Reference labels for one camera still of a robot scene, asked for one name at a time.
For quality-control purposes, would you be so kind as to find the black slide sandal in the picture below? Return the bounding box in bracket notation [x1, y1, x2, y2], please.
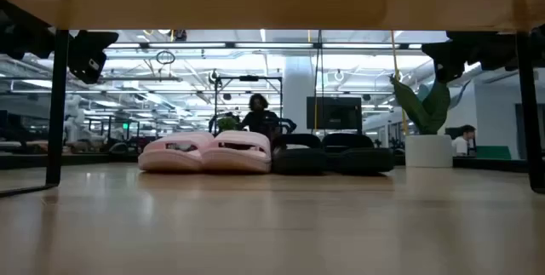
[322, 133, 395, 175]
[271, 133, 328, 175]

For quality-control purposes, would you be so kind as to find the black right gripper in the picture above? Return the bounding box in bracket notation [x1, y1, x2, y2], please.
[421, 31, 470, 83]

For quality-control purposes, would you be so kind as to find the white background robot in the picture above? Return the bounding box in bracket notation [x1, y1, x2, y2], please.
[63, 94, 86, 144]

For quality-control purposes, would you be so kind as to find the black hanging cable loop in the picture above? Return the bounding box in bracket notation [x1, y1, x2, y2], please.
[155, 49, 177, 66]

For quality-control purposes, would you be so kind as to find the black background rig frame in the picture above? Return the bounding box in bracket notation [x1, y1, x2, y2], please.
[212, 74, 284, 136]

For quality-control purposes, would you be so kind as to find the black aluminium station frame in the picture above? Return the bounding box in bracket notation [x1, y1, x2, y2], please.
[0, 152, 531, 173]

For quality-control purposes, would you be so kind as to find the yellow hanging strap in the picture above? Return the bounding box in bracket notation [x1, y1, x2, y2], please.
[390, 30, 410, 136]

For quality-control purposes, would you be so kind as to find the person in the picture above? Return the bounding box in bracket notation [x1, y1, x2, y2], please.
[238, 93, 282, 138]
[450, 124, 477, 158]

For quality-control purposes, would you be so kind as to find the small bushy green plant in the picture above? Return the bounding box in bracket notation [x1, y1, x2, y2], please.
[216, 115, 238, 132]

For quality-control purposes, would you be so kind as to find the pink slide sandal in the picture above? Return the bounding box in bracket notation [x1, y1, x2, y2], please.
[138, 131, 215, 173]
[200, 129, 273, 175]

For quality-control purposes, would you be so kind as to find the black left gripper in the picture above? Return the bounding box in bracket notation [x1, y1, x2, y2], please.
[67, 30, 120, 85]

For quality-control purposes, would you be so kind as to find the green plant in white pot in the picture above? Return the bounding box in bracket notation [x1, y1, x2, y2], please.
[389, 74, 473, 169]

